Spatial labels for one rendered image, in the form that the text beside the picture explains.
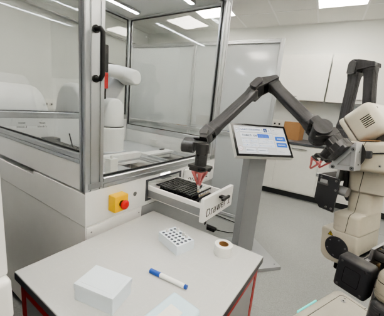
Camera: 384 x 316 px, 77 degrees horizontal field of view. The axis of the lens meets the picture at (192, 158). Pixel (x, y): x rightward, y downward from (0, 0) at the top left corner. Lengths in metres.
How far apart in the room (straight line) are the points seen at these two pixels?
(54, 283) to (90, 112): 0.56
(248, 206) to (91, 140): 1.59
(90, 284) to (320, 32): 4.72
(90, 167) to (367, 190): 1.15
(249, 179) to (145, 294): 1.52
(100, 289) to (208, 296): 0.31
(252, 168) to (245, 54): 1.36
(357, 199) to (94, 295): 1.11
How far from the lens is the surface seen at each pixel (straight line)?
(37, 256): 1.56
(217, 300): 0.82
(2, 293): 0.71
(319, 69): 4.43
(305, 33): 4.94
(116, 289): 0.76
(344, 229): 1.33
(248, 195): 2.19
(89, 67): 0.97
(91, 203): 1.05
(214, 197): 1.11
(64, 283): 0.89
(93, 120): 0.97
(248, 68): 2.90
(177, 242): 0.97
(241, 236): 2.34
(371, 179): 1.27
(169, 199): 1.16
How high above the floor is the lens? 1.31
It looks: 12 degrees down
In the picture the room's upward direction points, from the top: 5 degrees clockwise
